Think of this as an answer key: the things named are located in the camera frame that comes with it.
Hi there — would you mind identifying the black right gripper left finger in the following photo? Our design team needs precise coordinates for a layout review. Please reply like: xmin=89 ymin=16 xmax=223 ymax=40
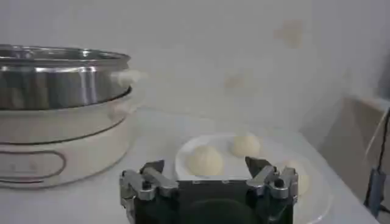
xmin=119 ymin=159 xmax=180 ymax=202

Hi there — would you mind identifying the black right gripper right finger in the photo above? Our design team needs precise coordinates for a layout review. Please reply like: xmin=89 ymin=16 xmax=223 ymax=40
xmin=244 ymin=156 xmax=299 ymax=200

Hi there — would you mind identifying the white steamed bun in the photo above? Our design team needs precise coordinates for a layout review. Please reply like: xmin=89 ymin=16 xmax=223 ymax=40
xmin=283 ymin=159 xmax=311 ymax=197
xmin=230 ymin=133 xmax=262 ymax=158
xmin=186 ymin=145 xmax=225 ymax=177

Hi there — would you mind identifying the white round plate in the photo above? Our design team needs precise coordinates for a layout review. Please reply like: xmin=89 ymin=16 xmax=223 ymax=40
xmin=174 ymin=133 xmax=333 ymax=224

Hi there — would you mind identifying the black power adapter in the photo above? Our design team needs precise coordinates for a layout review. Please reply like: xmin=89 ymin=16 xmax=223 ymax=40
xmin=364 ymin=167 xmax=388 ymax=217

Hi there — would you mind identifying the white electric cooker base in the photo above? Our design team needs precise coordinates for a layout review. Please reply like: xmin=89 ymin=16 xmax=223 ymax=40
xmin=0 ymin=88 xmax=144 ymax=190

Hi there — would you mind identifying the steel steamer basket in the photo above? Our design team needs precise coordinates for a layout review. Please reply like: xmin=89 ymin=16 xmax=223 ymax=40
xmin=0 ymin=44 xmax=147 ymax=111

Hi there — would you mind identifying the black adapter cable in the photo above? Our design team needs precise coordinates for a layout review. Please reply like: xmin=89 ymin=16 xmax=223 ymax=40
xmin=377 ymin=108 xmax=390 ymax=171

